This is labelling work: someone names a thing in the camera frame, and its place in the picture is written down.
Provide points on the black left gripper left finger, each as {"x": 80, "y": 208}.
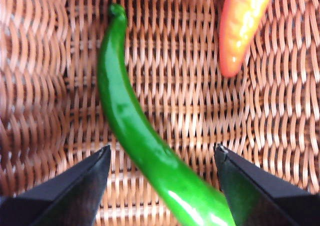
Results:
{"x": 62, "y": 201}

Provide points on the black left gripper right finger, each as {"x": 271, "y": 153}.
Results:
{"x": 262, "y": 201}

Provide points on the green chili pepper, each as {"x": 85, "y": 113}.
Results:
{"x": 120, "y": 106}

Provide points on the brown wicker basket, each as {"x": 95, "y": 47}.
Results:
{"x": 187, "y": 98}

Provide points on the orange toy carrot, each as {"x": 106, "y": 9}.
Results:
{"x": 240, "y": 31}

